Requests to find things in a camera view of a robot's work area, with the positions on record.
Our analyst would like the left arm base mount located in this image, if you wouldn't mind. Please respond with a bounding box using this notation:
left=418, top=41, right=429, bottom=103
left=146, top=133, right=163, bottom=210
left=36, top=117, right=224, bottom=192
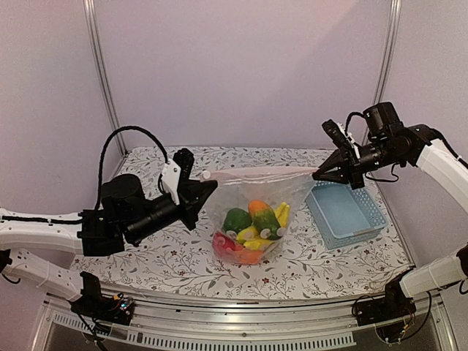
left=70, top=272, right=135, bottom=325

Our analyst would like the left black braided cable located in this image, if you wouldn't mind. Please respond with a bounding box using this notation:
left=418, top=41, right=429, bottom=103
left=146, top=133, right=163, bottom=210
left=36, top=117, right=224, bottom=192
left=97, top=126, right=170, bottom=211

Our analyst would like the left aluminium frame post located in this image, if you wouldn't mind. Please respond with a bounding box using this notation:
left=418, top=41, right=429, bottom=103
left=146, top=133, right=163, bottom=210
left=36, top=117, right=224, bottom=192
left=82, top=0, right=129, bottom=154

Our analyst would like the red toy apple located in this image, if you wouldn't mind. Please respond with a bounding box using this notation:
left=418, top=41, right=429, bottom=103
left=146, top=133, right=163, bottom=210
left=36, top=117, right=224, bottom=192
left=212, top=232, right=244, bottom=259

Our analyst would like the green toy pepper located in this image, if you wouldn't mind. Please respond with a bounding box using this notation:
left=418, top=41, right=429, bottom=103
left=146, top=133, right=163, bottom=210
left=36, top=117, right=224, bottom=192
left=222, top=208, right=252, bottom=233

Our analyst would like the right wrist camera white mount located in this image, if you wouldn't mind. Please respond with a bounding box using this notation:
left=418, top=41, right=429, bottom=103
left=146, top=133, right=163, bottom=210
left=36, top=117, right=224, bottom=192
left=322, top=112, right=364, bottom=159

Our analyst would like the aluminium frame post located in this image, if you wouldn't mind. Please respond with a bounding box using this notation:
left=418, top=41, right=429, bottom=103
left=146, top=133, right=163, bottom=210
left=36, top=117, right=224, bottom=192
left=82, top=0, right=129, bottom=154
left=372, top=0, right=402, bottom=105

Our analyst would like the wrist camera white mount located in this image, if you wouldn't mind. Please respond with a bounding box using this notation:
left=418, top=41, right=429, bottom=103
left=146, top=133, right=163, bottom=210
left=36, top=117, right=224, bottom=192
left=322, top=112, right=364, bottom=159
left=160, top=158, right=181, bottom=205

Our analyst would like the front aluminium rail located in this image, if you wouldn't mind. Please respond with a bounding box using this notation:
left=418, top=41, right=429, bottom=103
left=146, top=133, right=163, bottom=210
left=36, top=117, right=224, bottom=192
left=31, top=288, right=458, bottom=351

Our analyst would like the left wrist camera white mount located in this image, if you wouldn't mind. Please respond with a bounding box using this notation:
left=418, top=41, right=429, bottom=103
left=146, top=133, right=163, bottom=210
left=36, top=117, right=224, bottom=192
left=160, top=158, right=181, bottom=205

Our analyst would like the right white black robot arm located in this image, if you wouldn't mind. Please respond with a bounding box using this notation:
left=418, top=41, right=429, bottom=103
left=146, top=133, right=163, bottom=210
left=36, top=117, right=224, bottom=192
left=313, top=101, right=467, bottom=210

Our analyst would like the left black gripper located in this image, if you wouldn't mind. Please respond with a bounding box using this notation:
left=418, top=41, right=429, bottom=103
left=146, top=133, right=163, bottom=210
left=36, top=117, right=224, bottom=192
left=126, top=179, right=216, bottom=244

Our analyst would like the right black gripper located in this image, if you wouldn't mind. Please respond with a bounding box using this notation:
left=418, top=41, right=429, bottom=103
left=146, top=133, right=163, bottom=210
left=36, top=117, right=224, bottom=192
left=314, top=136, right=404, bottom=189

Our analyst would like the right aluminium frame post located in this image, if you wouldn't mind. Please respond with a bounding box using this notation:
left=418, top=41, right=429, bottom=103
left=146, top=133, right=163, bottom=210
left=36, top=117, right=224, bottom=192
left=372, top=0, right=402, bottom=105

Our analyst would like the clear zip top bag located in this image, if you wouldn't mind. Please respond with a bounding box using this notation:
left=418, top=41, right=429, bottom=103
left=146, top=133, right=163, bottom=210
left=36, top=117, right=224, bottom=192
left=200, top=166, right=317, bottom=265

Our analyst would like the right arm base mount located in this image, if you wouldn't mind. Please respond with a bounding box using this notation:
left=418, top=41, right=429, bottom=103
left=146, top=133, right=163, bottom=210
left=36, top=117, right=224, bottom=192
left=351, top=274, right=416, bottom=344

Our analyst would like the yellow toy banana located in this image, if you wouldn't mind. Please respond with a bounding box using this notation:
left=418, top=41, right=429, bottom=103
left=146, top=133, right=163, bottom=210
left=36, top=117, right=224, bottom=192
left=236, top=200, right=290, bottom=251

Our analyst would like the light blue perforated basket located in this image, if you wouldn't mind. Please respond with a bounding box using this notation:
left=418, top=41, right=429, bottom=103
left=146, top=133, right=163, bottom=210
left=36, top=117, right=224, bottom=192
left=306, top=181, right=388, bottom=249

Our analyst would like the orange toy orange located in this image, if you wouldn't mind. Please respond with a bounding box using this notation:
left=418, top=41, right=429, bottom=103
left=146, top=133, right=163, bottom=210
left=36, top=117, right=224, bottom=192
left=236, top=249, right=264, bottom=265

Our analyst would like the orange green toy mango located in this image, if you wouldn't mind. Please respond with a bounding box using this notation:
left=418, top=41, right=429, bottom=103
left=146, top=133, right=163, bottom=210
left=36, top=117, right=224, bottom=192
left=248, top=200, right=280, bottom=238

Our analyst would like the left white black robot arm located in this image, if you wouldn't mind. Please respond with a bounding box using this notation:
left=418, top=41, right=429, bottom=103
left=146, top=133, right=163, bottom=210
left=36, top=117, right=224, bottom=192
left=1, top=148, right=218, bottom=317

